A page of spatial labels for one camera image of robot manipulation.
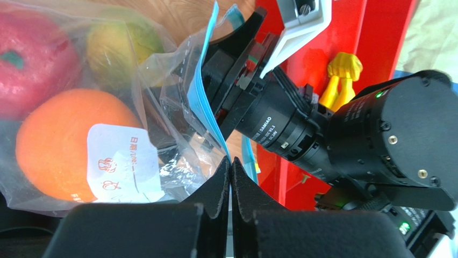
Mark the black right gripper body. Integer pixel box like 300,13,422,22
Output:
143,7,287,158

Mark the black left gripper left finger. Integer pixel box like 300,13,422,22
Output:
44,158,230,257

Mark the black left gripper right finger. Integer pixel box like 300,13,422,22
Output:
232,158,412,257

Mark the yellow fake banana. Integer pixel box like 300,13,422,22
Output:
319,52,363,112

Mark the yellow green fake mango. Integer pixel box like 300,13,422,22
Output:
86,20,164,91

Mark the clear zip top bag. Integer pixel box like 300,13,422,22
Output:
1,1,245,217

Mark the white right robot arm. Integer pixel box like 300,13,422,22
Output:
189,8,457,257

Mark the orange fake fruit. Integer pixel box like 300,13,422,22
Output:
16,89,142,202

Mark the red fake apple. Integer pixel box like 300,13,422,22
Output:
1,4,81,120

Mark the red plastic tray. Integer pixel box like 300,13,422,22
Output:
257,0,418,210

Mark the plaid checkered pillow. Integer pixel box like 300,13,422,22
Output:
394,0,457,91

